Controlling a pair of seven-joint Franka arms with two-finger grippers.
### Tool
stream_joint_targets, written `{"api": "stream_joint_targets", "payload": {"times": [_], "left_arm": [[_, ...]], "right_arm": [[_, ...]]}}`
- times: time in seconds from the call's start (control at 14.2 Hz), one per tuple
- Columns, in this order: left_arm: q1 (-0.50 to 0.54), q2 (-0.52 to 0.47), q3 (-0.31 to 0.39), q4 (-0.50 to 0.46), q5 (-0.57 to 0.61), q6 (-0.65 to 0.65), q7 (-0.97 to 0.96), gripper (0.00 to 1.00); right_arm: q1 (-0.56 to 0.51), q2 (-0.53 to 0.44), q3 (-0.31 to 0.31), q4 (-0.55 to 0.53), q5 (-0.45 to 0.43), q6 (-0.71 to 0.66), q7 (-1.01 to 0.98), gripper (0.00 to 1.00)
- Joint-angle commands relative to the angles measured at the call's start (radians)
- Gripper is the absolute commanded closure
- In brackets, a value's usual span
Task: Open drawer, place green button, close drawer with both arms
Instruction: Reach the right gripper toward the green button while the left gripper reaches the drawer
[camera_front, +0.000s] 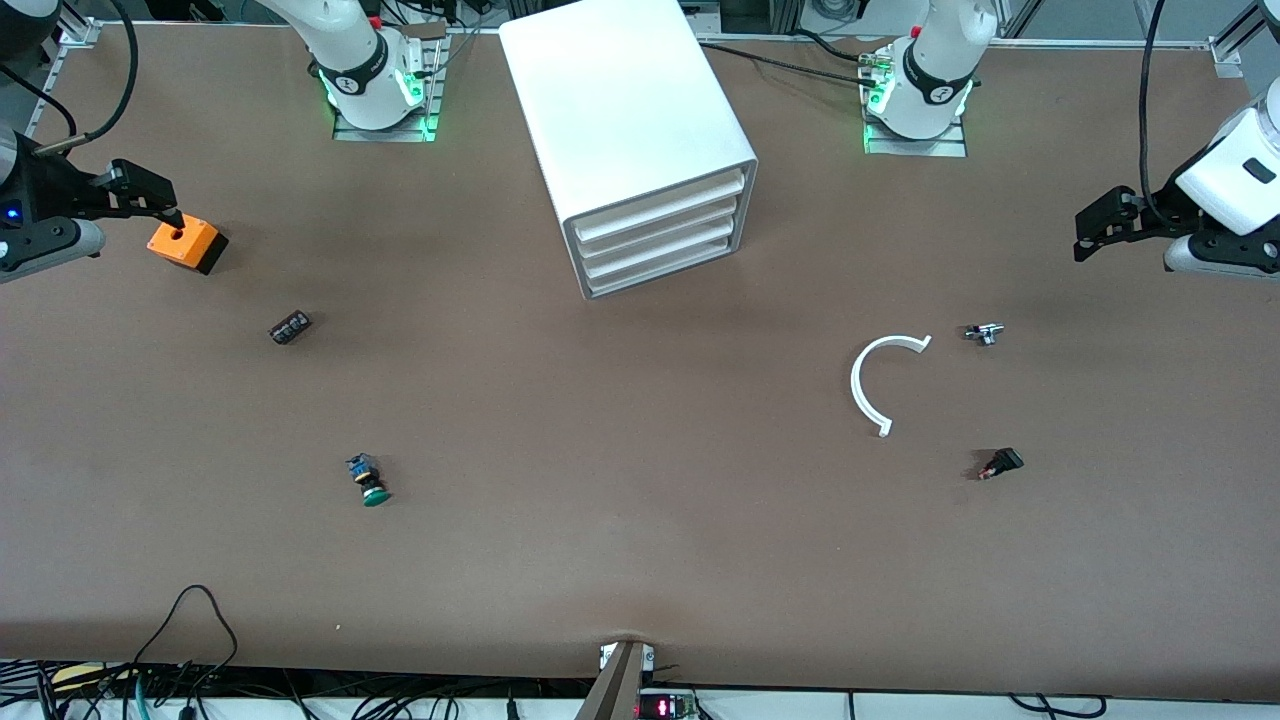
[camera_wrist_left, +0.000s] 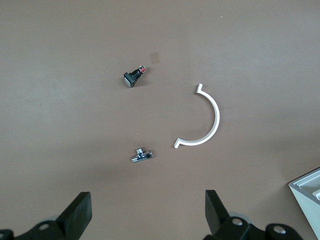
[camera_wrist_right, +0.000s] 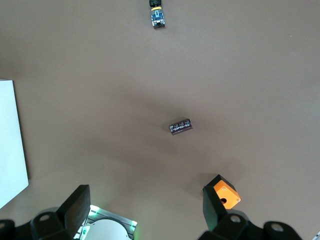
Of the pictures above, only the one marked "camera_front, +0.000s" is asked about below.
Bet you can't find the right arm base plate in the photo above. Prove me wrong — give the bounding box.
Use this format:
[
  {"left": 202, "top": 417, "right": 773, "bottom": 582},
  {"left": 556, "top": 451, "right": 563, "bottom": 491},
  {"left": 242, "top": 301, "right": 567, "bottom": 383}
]
[{"left": 332, "top": 25, "right": 444, "bottom": 144}]

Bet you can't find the red LED display board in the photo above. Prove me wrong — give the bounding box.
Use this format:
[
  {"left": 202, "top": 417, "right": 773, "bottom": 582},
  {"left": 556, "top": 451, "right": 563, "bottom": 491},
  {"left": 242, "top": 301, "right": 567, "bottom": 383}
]
[{"left": 635, "top": 690, "right": 703, "bottom": 720}]

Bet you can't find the aluminium table edge rail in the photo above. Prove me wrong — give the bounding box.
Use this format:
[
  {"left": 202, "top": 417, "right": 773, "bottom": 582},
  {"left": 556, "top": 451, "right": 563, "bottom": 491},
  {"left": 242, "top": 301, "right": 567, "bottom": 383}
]
[{"left": 975, "top": 36, "right": 1216, "bottom": 52}]

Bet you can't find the white plastic cabinet drawer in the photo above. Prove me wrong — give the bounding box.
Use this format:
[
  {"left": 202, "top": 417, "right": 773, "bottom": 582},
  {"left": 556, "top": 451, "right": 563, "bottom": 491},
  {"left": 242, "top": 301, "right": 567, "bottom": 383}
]
[
  {"left": 582, "top": 210, "right": 741, "bottom": 281},
  {"left": 572, "top": 168, "right": 749, "bottom": 241},
  {"left": 585, "top": 232, "right": 739, "bottom": 299},
  {"left": 577, "top": 190, "right": 746, "bottom": 261}
]

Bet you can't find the aluminium corner frame bracket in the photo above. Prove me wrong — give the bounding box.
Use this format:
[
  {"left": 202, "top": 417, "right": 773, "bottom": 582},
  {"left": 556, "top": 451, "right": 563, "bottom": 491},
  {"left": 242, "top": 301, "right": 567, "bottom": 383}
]
[{"left": 1208, "top": 0, "right": 1280, "bottom": 76}]

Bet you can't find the white drawer cabinet housing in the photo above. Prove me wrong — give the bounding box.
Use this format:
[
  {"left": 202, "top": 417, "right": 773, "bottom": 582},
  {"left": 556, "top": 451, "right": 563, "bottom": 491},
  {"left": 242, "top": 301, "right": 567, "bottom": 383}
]
[{"left": 498, "top": 0, "right": 759, "bottom": 301}]

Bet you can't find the aluminium side frame rail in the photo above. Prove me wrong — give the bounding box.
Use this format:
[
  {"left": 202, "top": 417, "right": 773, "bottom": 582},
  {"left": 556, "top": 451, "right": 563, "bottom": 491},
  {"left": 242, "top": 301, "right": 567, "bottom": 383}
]
[{"left": 20, "top": 18, "right": 103, "bottom": 141}]

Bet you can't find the black cable behind cabinet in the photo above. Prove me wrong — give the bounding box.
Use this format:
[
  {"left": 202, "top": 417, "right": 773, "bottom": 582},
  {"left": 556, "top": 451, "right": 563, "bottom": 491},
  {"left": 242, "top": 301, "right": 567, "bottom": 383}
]
[{"left": 698, "top": 28, "right": 886, "bottom": 89}]

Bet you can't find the black looped cable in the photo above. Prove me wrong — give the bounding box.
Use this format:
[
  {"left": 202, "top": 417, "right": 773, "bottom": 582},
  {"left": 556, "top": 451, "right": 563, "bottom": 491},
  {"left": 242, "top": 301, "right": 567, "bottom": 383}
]
[{"left": 128, "top": 584, "right": 241, "bottom": 696}]

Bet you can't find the orange button enclosure box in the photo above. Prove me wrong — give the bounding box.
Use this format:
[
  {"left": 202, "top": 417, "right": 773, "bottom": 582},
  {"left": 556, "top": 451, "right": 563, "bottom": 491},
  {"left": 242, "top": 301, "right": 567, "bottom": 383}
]
[{"left": 147, "top": 214, "right": 230, "bottom": 277}]

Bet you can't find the green push button switch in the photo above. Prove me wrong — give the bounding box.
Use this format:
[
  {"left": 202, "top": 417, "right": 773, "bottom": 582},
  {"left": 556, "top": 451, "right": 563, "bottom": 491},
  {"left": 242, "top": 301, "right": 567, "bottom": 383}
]
[{"left": 345, "top": 453, "right": 392, "bottom": 508}]

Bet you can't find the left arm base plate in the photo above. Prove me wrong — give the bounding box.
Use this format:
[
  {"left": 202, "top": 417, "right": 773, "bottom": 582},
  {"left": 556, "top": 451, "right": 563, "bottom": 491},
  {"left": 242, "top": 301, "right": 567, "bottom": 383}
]
[{"left": 862, "top": 45, "right": 970, "bottom": 159}]

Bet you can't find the brown camera mounting post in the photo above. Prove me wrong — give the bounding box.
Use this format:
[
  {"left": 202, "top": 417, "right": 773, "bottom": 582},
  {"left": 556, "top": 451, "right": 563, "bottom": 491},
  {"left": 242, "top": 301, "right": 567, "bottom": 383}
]
[{"left": 575, "top": 640, "right": 657, "bottom": 720}]

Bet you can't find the white curved plastic arc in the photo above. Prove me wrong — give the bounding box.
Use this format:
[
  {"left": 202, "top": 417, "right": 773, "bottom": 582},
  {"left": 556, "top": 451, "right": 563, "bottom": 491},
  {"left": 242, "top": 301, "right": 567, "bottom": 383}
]
[{"left": 850, "top": 334, "right": 934, "bottom": 439}]

